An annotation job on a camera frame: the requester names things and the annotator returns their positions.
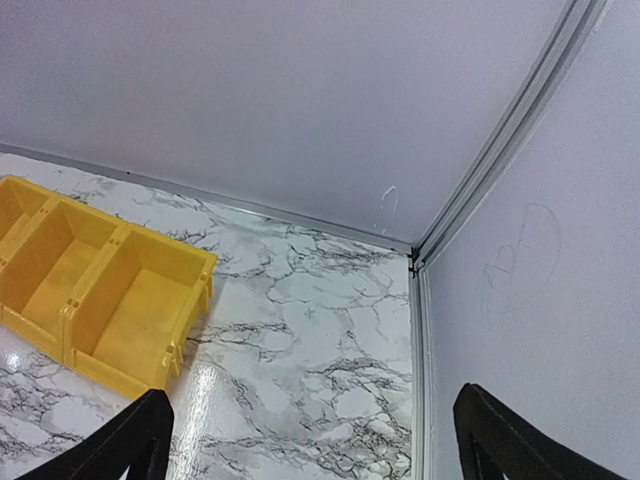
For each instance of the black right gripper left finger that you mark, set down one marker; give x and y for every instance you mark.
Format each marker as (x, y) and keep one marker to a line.
(134, 444)

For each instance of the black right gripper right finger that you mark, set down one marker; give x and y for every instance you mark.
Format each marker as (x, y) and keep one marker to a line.
(494, 442)

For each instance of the yellow bin right compartment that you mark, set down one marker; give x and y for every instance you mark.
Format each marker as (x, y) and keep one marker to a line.
(126, 327)

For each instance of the yellow bin compartment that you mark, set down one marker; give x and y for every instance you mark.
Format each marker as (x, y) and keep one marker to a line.
(126, 327)
(44, 271)
(20, 202)

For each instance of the yellow bin middle compartment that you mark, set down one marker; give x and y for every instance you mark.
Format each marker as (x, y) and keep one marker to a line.
(44, 271)

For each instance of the yellow bin left compartment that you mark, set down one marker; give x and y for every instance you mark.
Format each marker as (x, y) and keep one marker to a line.
(20, 202)

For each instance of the aluminium frame right rear post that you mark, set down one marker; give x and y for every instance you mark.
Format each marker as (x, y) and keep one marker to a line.
(573, 27)

